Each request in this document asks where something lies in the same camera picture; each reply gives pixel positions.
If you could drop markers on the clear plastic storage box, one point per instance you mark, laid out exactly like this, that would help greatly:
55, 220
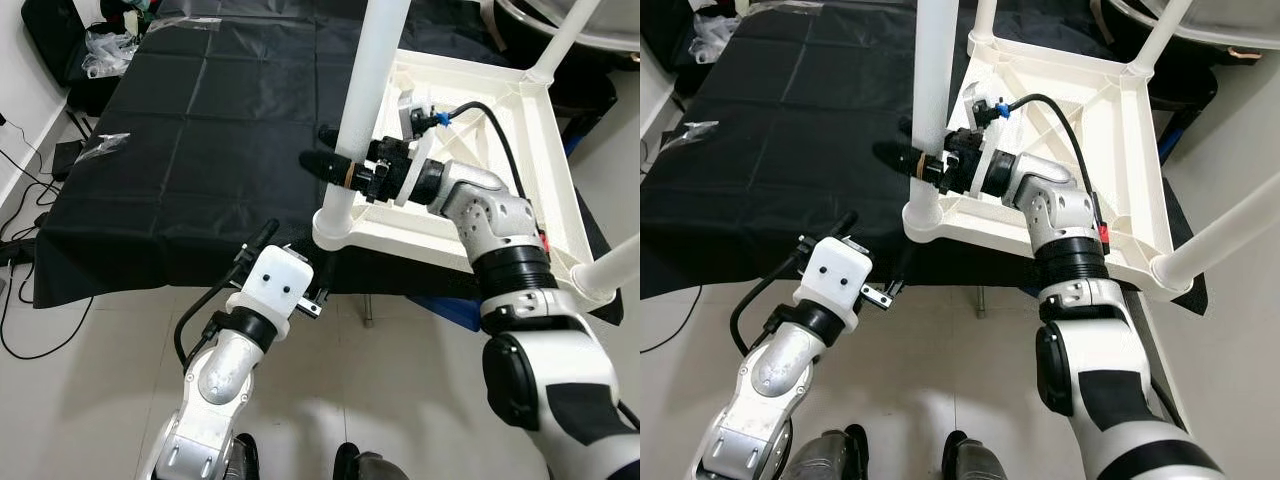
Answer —
1220, 25
590, 30

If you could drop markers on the robot left leg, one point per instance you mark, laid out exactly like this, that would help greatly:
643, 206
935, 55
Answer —
830, 458
242, 460

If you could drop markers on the metal support table leg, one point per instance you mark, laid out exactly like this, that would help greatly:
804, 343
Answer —
980, 302
368, 310

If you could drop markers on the blue box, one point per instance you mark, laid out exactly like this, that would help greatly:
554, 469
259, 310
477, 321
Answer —
450, 312

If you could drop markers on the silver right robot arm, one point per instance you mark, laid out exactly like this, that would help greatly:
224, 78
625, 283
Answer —
490, 215
1060, 205

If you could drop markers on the crumpled clear plastic bag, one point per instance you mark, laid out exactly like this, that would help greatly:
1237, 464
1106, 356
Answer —
712, 35
108, 50

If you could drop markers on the large black round basin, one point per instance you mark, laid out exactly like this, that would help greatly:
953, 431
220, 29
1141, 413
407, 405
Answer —
1190, 95
590, 95

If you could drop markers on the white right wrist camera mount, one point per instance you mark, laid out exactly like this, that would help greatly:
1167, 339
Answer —
410, 110
975, 100

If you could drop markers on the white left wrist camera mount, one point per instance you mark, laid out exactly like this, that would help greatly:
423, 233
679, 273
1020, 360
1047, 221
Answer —
835, 280
275, 285

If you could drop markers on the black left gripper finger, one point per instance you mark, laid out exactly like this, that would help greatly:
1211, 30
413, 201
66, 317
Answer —
835, 228
262, 240

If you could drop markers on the white plastic table top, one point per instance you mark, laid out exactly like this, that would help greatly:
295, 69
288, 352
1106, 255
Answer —
1120, 170
540, 180

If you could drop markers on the large black power adapter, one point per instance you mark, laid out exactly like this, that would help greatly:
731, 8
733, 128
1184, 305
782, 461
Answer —
68, 158

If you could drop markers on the black power strip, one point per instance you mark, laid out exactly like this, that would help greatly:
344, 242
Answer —
15, 255

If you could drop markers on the black fabric bag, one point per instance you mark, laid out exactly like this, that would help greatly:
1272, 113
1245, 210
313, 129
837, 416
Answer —
665, 30
45, 40

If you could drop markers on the robot right leg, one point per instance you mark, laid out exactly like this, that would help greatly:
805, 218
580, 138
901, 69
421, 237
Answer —
365, 465
970, 460

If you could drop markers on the robot leg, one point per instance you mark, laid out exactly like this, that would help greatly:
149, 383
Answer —
365, 465
830, 458
970, 460
242, 460

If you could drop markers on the clear plastic film strip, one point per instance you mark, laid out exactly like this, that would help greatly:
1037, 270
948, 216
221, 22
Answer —
185, 20
785, 6

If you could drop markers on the small black power adapter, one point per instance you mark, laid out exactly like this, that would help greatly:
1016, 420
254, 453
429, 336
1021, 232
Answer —
42, 220

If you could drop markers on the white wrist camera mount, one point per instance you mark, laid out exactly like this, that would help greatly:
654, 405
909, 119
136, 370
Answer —
835, 280
410, 110
275, 285
975, 100

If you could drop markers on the black tablecloth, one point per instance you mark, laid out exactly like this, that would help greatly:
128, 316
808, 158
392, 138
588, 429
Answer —
780, 150
200, 150

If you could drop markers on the clear plastic wrapper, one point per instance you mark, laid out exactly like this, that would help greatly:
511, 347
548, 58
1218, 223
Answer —
102, 148
692, 135

